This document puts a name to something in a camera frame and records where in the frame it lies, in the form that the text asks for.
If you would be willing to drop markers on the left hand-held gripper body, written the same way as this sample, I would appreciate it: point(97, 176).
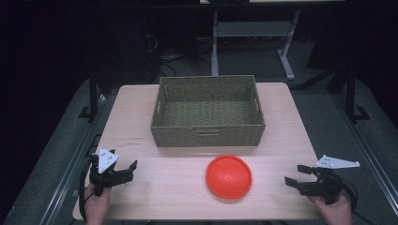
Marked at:
point(106, 179)

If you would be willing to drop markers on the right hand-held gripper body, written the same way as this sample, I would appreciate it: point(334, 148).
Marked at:
point(322, 187)

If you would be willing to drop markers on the orange-red plastic bowl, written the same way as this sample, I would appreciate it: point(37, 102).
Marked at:
point(229, 176)

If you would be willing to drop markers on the green woven basket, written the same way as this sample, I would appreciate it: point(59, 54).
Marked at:
point(207, 115)

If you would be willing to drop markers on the person's left hand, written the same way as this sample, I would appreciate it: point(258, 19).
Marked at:
point(96, 206)

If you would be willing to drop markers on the person's right hand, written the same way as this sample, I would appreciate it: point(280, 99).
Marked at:
point(336, 212)

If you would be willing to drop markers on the black metal stand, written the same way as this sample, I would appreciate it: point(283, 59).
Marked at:
point(93, 93)
point(351, 93)

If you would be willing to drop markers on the aluminium floor rail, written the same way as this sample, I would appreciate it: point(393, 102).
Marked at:
point(70, 162)
point(366, 150)

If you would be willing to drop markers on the white metal desk frame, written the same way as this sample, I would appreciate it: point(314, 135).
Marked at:
point(250, 28)

